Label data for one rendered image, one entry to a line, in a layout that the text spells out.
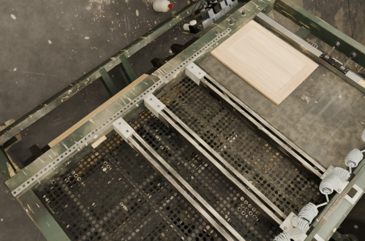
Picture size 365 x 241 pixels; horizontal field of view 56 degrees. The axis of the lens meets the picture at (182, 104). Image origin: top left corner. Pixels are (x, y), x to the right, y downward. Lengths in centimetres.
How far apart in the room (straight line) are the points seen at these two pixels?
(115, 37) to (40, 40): 59
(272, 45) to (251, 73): 30
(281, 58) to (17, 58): 181
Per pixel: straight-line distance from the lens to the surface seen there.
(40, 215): 190
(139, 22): 303
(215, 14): 254
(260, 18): 258
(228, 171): 189
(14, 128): 261
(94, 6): 284
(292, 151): 198
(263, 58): 236
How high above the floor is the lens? 261
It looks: 50 degrees down
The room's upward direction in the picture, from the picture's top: 111 degrees clockwise
